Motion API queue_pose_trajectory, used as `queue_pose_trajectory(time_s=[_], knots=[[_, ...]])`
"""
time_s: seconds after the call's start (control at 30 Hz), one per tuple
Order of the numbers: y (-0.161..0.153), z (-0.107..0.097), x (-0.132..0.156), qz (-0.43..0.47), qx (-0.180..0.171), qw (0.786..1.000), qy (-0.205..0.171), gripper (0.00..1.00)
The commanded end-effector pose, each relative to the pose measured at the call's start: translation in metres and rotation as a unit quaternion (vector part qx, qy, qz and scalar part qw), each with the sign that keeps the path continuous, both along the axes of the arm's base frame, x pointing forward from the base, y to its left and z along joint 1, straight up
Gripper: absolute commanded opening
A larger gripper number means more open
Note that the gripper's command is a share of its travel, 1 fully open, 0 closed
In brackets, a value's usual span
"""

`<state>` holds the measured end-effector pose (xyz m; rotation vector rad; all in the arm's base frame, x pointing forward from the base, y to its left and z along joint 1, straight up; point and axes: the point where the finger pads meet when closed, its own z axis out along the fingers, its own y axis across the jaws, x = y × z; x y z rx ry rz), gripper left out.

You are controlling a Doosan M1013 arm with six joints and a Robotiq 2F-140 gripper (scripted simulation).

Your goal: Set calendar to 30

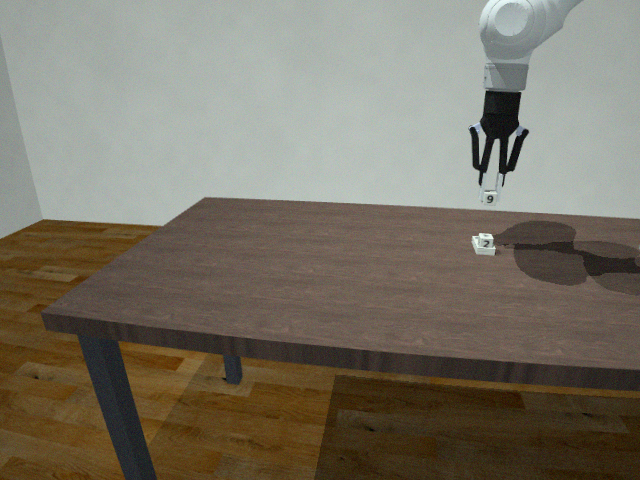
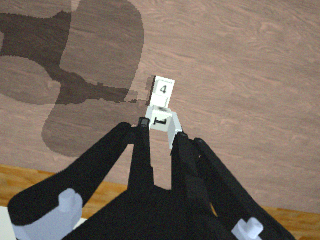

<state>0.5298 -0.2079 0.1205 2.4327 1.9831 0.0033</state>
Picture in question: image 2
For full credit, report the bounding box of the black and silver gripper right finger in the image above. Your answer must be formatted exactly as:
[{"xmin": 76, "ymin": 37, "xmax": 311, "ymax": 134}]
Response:
[{"xmin": 167, "ymin": 111, "xmax": 296, "ymax": 240}]

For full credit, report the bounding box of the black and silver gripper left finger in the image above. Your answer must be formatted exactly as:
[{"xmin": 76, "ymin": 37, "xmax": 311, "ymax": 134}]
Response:
[{"xmin": 7, "ymin": 106, "xmax": 159, "ymax": 240}]

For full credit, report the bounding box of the white cube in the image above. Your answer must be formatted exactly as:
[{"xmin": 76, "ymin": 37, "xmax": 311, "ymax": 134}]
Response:
[
  {"xmin": 150, "ymin": 105, "xmax": 172, "ymax": 132},
  {"xmin": 155, "ymin": 79, "xmax": 172, "ymax": 97}
]

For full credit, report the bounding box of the white rectangular tray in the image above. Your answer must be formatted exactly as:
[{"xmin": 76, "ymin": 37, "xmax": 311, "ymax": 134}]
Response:
[{"xmin": 150, "ymin": 76, "xmax": 174, "ymax": 108}]

